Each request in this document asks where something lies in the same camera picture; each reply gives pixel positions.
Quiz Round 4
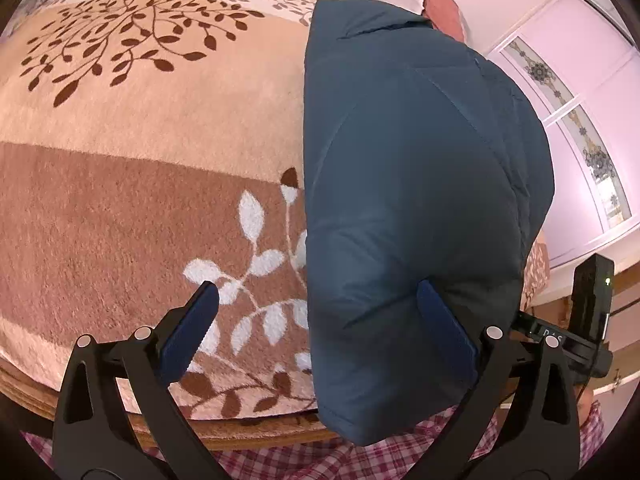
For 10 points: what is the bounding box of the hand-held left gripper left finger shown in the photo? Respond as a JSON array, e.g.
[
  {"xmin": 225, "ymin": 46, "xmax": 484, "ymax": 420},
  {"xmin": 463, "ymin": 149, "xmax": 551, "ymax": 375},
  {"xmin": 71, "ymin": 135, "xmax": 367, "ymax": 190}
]
[{"xmin": 50, "ymin": 280, "xmax": 236, "ymax": 480}]

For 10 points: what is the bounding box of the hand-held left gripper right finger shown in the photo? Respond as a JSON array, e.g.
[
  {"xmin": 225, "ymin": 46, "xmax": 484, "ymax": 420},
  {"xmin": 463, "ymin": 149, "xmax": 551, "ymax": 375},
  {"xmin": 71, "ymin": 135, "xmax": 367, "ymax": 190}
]
[{"xmin": 400, "ymin": 279, "xmax": 582, "ymax": 480}]

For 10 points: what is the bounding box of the dark blue padded jacket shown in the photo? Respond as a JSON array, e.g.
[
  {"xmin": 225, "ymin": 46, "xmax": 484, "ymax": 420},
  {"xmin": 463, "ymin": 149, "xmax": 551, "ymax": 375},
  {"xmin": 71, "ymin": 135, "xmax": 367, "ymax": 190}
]
[{"xmin": 302, "ymin": 0, "xmax": 557, "ymax": 447}]

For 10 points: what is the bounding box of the brown leaf print blanket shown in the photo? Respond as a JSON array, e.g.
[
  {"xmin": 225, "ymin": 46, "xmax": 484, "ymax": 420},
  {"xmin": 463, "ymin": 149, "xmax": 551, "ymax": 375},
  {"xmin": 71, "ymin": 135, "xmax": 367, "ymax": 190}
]
[{"xmin": 0, "ymin": 0, "xmax": 552, "ymax": 421}]

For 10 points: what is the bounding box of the wardrobe with decorated doors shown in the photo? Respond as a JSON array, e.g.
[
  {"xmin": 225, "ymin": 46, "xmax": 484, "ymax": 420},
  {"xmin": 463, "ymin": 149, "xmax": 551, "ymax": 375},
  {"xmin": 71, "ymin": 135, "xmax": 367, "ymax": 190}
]
[{"xmin": 484, "ymin": 0, "xmax": 640, "ymax": 272}]

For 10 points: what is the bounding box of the salmon pink pillow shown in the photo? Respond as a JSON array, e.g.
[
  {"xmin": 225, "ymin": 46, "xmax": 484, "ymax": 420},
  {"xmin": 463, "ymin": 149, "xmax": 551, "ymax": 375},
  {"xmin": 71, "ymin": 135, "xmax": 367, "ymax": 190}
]
[{"xmin": 421, "ymin": 0, "xmax": 467, "ymax": 41}]

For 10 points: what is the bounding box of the wooden bed frame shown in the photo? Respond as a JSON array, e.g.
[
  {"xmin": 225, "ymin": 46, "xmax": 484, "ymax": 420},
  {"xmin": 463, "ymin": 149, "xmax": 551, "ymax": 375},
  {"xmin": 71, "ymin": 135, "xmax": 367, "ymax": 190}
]
[{"xmin": 0, "ymin": 352, "xmax": 353, "ymax": 452}]

